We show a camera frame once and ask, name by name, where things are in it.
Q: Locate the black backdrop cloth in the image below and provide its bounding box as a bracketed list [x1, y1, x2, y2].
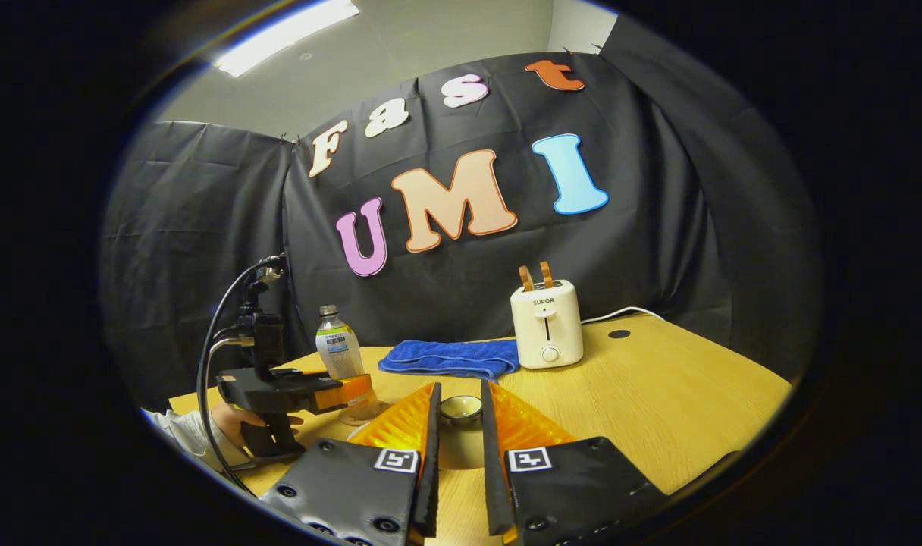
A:
[101, 15, 822, 410]

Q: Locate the ceiling light panel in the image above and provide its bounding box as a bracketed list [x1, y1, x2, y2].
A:
[215, 0, 361, 78]

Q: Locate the white toaster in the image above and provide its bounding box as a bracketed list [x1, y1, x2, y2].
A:
[510, 279, 585, 370]

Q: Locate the white toaster power cable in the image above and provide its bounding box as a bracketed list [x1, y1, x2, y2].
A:
[580, 306, 666, 325]

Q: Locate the round wooden coaster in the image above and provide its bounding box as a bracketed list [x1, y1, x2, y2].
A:
[338, 400, 390, 426]

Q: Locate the blue folded towel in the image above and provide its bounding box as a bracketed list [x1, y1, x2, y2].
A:
[378, 339, 521, 381]

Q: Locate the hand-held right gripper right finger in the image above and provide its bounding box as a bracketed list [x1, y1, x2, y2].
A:
[478, 379, 668, 546]

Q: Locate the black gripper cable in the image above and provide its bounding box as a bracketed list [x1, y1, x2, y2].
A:
[196, 258, 287, 495]

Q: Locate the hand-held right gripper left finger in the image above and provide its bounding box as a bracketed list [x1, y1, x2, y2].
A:
[255, 381, 441, 546]

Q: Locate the clear water bottle white label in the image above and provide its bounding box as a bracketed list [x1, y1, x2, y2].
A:
[315, 305, 377, 414]

